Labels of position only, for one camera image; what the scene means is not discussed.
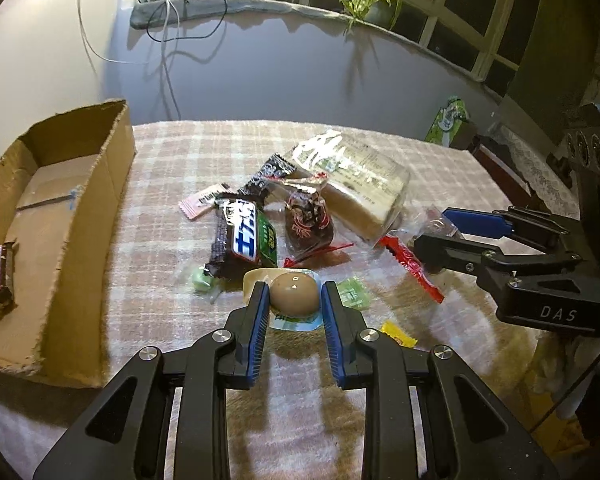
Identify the green printed package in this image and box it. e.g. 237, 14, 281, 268
425, 96, 468, 147

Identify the green and black chocolate pack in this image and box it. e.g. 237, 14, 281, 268
203, 195, 281, 278

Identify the dark snack bag red print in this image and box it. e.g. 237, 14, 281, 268
280, 172, 355, 267

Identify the clear wrapped brown snack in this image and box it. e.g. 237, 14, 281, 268
412, 204, 463, 241

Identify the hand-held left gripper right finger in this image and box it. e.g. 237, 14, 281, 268
320, 281, 563, 480

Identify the long white cable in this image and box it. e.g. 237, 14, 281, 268
77, 0, 151, 65

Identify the packed brown egg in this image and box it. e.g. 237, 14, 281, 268
242, 267, 326, 333

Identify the white window frame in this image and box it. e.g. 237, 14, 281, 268
415, 0, 546, 96

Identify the red sausage stick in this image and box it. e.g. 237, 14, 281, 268
380, 232, 446, 305

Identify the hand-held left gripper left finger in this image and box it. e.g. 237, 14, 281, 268
32, 281, 272, 480

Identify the pink plaid tablecloth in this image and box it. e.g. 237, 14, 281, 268
0, 120, 581, 480

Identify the small green candy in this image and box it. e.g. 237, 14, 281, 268
336, 277, 372, 308
189, 265, 221, 295

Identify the brown wrapped chocolate bar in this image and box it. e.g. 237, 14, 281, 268
0, 241, 20, 315

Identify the white lace cloth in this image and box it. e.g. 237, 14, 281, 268
490, 125, 581, 216

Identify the hanging white cable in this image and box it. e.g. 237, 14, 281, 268
159, 0, 182, 121

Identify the black patterned candy packet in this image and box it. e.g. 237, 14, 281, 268
237, 154, 295, 206

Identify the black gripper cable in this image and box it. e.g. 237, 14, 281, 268
530, 320, 600, 433

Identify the black looped cable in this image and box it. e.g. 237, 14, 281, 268
145, 0, 229, 43

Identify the small yellow candy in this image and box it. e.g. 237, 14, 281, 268
380, 321, 419, 348

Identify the small pink packet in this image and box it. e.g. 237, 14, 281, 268
178, 185, 231, 220

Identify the clear bagged bread loaf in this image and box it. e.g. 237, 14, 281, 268
286, 130, 412, 242

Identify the cardboard box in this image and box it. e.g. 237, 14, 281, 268
0, 99, 137, 390

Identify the dark wooden chair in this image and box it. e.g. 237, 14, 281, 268
467, 122, 581, 221

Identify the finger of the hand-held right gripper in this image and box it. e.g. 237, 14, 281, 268
442, 206, 572, 252
413, 233, 582, 277

